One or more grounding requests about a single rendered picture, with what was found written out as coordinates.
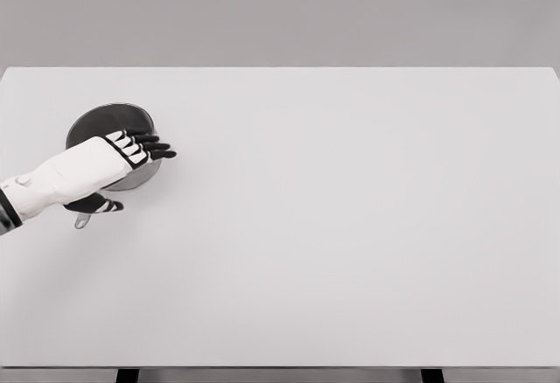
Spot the grey metal pot with handle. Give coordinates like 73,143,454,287
65,102,164,230

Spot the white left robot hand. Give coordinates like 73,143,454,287
48,128,178,215

